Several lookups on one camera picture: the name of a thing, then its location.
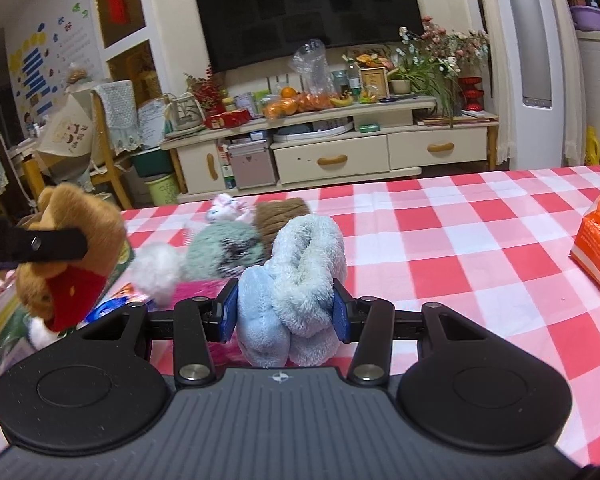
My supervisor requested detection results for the wooden chair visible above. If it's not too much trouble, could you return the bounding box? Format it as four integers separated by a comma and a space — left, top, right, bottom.
87, 80, 141, 211

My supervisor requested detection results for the purple basin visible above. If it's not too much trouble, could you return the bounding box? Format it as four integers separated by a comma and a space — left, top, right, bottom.
570, 5, 600, 32

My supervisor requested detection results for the narrow cream drawer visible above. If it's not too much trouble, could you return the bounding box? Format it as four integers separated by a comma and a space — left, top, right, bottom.
387, 125, 489, 170

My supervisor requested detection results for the cream television stand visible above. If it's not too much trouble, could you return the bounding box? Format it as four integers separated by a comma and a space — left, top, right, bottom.
160, 95, 501, 196

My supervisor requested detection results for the pink fluffy cloth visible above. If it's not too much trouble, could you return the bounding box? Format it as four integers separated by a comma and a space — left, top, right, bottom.
172, 280, 231, 307

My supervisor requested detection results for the white round tray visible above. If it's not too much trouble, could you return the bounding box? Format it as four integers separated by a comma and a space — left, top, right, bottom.
272, 119, 353, 142

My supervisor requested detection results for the red berry branch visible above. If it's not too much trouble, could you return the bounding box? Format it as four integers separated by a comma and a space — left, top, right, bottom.
185, 67, 228, 111

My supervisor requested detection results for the clear plastic bag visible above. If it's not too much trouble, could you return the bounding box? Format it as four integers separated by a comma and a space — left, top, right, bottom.
292, 39, 333, 98

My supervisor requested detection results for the wide cream drawer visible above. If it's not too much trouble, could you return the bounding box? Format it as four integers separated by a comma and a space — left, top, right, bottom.
271, 136, 391, 184

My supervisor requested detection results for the green potted plant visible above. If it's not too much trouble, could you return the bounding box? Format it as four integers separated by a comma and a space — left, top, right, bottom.
387, 55, 461, 116

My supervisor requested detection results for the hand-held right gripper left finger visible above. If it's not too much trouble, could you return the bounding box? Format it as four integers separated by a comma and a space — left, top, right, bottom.
80, 277, 241, 389

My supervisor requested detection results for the floral cloth pouch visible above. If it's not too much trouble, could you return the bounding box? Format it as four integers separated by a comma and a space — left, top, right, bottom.
206, 193, 253, 226

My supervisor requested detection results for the silver case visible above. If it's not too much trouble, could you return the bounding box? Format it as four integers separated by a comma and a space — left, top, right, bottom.
228, 142, 279, 191

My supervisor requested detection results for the white fluffy pom-pom keychain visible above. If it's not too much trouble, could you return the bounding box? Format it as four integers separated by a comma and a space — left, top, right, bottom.
130, 242, 183, 306

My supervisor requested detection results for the glass kettle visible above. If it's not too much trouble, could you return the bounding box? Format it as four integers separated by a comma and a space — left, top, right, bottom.
167, 92, 203, 133

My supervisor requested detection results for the pile of oranges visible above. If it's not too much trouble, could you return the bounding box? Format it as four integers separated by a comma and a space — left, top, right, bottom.
262, 87, 336, 121

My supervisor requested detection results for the yellow plastic item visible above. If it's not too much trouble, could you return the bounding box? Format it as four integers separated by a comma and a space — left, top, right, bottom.
585, 127, 600, 166

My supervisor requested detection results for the lace chair cover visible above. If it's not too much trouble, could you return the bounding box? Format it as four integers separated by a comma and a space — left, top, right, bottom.
92, 80, 143, 153

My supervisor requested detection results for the printed cardboard box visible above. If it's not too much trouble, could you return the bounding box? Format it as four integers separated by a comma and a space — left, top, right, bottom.
0, 240, 131, 392

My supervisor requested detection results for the white standing air conditioner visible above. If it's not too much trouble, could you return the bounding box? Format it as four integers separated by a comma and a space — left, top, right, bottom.
485, 0, 581, 168

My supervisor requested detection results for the dark green bucket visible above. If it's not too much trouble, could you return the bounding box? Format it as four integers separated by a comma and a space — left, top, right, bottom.
132, 149, 173, 178

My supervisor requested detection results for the red gift box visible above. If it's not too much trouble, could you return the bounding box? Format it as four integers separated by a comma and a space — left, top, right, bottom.
205, 110, 253, 129

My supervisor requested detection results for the light green bin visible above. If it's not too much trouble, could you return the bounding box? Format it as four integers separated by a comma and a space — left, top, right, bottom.
144, 174, 182, 207

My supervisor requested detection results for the red checkered tablecloth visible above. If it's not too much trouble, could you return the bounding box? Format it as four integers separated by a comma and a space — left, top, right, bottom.
0, 164, 600, 480

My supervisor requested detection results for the colourful snack packet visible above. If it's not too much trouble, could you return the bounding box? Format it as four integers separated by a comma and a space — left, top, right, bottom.
87, 282, 153, 322

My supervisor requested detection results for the artificial flower bouquet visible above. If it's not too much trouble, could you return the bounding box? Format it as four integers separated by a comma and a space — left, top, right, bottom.
397, 15, 491, 76

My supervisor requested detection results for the black television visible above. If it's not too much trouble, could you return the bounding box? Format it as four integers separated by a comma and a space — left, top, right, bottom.
191, 0, 425, 73

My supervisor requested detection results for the stack of books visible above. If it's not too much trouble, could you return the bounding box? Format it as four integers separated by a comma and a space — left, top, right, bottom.
415, 110, 498, 127

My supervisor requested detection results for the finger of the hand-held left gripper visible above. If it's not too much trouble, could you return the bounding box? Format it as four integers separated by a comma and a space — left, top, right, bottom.
0, 217, 89, 267

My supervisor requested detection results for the grey-green plush toy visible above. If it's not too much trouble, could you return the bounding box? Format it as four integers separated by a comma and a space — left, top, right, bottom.
182, 220, 266, 281

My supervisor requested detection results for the red vase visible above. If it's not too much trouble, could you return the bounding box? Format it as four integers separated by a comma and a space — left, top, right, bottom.
457, 76, 483, 112

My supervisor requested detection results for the light blue plush toy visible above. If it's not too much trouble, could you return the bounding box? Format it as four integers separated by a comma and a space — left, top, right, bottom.
237, 215, 348, 368

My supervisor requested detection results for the wooden picture frame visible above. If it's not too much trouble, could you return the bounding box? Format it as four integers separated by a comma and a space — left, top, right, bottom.
358, 66, 391, 101

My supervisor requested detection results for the brown plush toy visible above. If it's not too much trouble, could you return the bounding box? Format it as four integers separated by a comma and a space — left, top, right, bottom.
15, 183, 128, 333

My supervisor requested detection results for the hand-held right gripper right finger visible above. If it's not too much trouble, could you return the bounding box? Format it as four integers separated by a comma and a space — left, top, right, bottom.
331, 279, 486, 387

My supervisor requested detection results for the wall sticker chart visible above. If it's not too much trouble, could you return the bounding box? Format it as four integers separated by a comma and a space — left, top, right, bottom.
7, 2, 103, 111

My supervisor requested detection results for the green bottle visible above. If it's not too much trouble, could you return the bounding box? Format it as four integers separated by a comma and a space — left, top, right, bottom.
347, 57, 363, 101

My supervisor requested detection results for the small brown knit plush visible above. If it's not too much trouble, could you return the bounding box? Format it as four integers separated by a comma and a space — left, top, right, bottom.
252, 198, 311, 251

